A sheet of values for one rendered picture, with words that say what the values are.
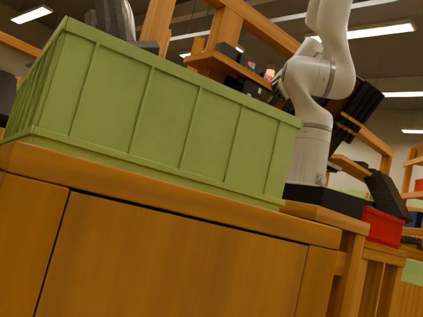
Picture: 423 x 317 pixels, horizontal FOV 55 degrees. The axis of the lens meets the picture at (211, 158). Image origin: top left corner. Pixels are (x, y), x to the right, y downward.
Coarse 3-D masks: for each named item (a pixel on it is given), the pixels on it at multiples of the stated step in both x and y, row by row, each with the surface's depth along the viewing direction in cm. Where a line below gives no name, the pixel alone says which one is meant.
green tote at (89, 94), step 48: (48, 48) 61; (96, 48) 53; (48, 96) 51; (96, 96) 54; (144, 96) 56; (192, 96) 61; (240, 96) 65; (48, 144) 51; (96, 144) 54; (144, 144) 57; (192, 144) 61; (240, 144) 65; (288, 144) 70; (240, 192) 65
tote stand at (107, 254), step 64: (0, 192) 43; (64, 192) 46; (128, 192) 50; (192, 192) 54; (0, 256) 43; (64, 256) 46; (128, 256) 50; (192, 256) 54; (256, 256) 60; (320, 256) 66
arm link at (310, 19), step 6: (312, 0) 150; (318, 0) 148; (312, 6) 151; (318, 6) 149; (312, 12) 151; (306, 18) 155; (312, 18) 152; (306, 24) 157; (312, 24) 154; (312, 30) 156; (324, 48) 155; (318, 54) 161; (324, 54) 156
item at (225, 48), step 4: (216, 44) 214; (220, 44) 211; (224, 44) 209; (228, 44) 211; (216, 48) 213; (220, 48) 210; (224, 48) 209; (228, 48) 211; (232, 48) 213; (220, 52) 209; (224, 52) 209; (228, 52) 211; (232, 52) 213; (236, 52) 215; (240, 52) 217; (228, 56) 212; (232, 56) 213; (236, 56) 215; (236, 60) 215
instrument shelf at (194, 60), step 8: (192, 56) 212; (200, 56) 206; (208, 56) 201; (216, 56) 200; (224, 56) 203; (192, 64) 216; (200, 64) 213; (208, 64) 210; (216, 64) 208; (224, 64) 205; (232, 64) 207; (224, 72) 217; (232, 72) 214; (240, 72) 211; (248, 72) 214; (256, 80) 218; (264, 80) 222; (280, 104) 248
